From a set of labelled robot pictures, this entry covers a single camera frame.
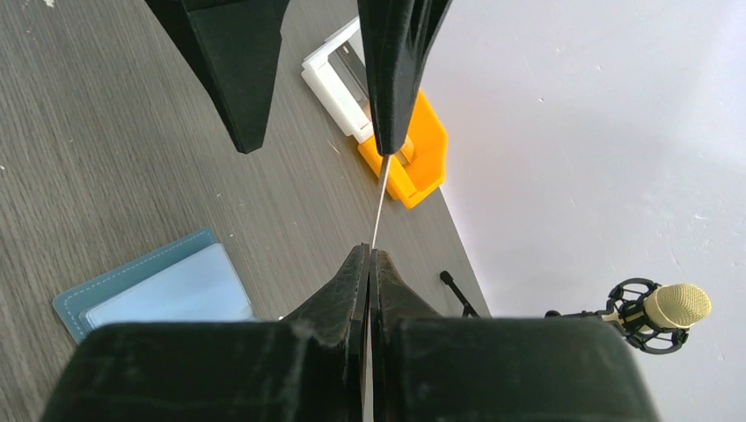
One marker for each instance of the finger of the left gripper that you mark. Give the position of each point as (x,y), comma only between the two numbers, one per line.
(233,48)
(397,36)

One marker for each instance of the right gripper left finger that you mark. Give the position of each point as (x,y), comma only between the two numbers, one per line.
(309,366)

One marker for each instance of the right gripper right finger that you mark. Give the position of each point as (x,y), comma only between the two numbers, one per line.
(429,367)

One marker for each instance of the gold credit card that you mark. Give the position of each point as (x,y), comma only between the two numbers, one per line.
(368,407)

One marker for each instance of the blue card holder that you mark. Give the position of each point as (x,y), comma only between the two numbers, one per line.
(190,280)

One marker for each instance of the card in orange bin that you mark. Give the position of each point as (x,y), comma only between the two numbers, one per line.
(406,153)

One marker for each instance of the white plastic bin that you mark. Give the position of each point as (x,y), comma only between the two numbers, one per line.
(352,119)

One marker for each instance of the black tripod mic stand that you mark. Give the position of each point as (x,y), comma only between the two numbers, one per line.
(468,310)

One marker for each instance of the orange plastic bin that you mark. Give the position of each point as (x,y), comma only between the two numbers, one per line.
(413,183)

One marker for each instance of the microphone with shock mount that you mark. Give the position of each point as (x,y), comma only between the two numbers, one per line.
(651,317)

